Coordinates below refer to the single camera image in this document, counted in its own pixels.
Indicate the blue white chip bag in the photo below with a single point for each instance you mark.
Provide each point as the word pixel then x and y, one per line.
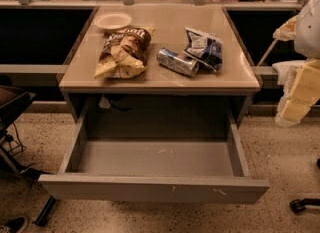
pixel 205 48

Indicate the silver blue redbull can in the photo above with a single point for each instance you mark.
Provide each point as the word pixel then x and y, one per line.
pixel 177 62

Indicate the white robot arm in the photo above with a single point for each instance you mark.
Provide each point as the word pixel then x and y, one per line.
pixel 307 31

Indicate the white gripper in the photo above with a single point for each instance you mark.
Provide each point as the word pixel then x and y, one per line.
pixel 308 32

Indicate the grey desk cabinet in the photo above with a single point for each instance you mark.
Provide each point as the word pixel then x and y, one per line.
pixel 235 78

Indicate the grey open top drawer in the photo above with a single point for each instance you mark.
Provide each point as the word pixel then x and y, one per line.
pixel 157 149

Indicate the black sneaker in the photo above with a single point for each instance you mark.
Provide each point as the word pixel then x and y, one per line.
pixel 17 225

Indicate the black chair left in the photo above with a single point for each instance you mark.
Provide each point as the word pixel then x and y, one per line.
pixel 13 102

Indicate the white chair seat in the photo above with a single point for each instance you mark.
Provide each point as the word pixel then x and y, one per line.
pixel 283 67

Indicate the black caster wheel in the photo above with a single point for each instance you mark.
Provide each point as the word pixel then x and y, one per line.
pixel 298 206

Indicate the brown yellow chip bag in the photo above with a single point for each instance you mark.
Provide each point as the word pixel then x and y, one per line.
pixel 124 54

